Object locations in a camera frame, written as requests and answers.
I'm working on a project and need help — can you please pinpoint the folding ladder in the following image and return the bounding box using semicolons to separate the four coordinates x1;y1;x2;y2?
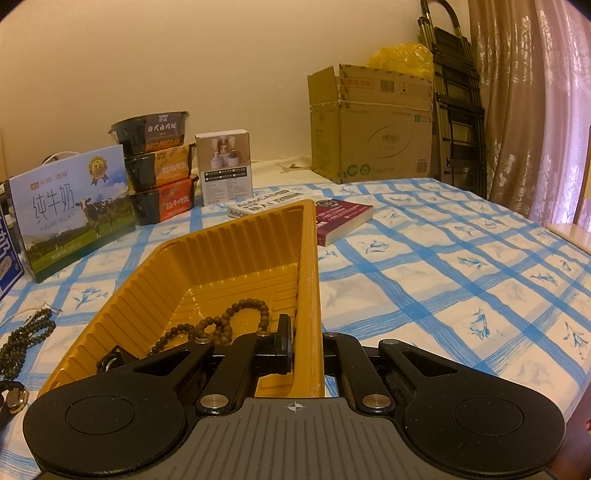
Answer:
418;0;488;200

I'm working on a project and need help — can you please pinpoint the white book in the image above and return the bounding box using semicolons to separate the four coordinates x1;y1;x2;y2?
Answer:
227;187;315;220

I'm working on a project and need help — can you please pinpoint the brown bead bracelet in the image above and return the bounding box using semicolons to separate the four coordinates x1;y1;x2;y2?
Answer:
148;298;271;357

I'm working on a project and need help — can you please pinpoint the red instant meal bowl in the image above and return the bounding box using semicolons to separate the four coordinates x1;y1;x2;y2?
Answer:
129;175;199;226

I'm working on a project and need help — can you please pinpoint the wooden chair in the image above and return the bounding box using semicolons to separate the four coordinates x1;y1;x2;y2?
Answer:
545;124;591;256

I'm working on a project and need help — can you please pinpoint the white bead string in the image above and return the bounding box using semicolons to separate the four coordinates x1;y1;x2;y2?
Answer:
0;302;64;326

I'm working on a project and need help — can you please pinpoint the blue carton box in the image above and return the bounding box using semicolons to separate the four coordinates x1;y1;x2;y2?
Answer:
0;180;26;303

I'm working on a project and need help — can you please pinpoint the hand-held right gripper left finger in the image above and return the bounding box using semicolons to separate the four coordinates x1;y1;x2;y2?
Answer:
126;314;295;415

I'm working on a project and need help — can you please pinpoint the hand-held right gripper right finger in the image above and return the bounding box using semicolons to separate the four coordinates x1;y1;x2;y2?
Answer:
321;332;463;415

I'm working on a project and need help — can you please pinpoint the orange instant meal bowl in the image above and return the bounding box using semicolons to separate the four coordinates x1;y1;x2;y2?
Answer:
124;143;197;193

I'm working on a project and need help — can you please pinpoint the dark bead necklace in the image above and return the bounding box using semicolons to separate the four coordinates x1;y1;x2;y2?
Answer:
0;308;57;380

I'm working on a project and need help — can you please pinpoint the pink curtain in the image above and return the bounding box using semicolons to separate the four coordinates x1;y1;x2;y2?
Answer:
468;0;591;228

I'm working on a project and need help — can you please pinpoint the blue checked tablecloth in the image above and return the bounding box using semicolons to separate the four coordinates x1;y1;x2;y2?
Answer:
0;178;591;480

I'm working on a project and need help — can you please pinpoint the black instant meal bowl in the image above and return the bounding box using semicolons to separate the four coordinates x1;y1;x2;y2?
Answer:
109;111;191;156

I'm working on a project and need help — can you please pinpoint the yellow plastic tray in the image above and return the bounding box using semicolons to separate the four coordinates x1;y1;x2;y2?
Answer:
37;199;325;399

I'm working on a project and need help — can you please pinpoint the white product box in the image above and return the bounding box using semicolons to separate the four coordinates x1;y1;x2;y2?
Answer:
194;130;254;208

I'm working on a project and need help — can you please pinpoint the maroon book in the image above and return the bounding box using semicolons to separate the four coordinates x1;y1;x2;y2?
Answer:
314;198;375;247

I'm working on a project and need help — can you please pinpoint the gold wristwatch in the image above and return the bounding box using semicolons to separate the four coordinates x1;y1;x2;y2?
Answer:
0;381;31;426

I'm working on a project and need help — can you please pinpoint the black strap wristwatch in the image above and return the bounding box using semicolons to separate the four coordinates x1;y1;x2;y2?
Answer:
96;352;133;374

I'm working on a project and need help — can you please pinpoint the cardboard box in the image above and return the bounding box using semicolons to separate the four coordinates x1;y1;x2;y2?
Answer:
307;64;435;185

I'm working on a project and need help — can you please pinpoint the yellow plastic bag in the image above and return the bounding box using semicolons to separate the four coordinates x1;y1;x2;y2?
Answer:
368;42;435;78

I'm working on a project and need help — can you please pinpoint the milk carton box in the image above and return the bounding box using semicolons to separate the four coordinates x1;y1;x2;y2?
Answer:
8;145;137;283

